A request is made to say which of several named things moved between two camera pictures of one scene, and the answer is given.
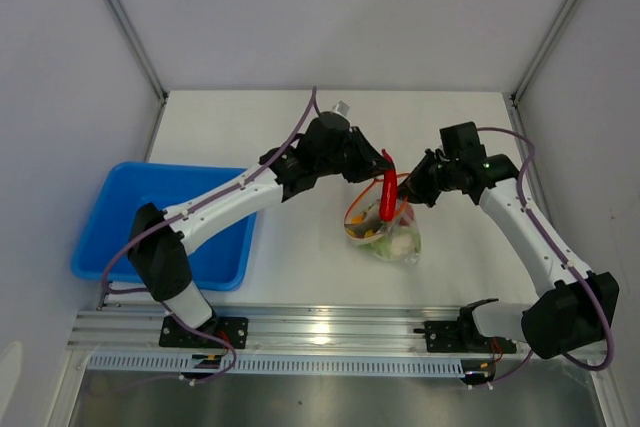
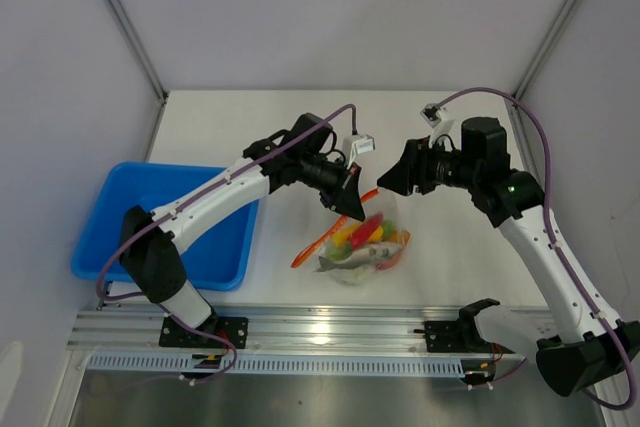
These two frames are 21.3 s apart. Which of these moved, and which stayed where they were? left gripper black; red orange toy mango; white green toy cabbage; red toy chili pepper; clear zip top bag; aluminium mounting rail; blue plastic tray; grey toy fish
Moved: red orange toy mango; grey toy fish; red toy chili pepper; clear zip top bag; left gripper black; white green toy cabbage
Stayed: blue plastic tray; aluminium mounting rail
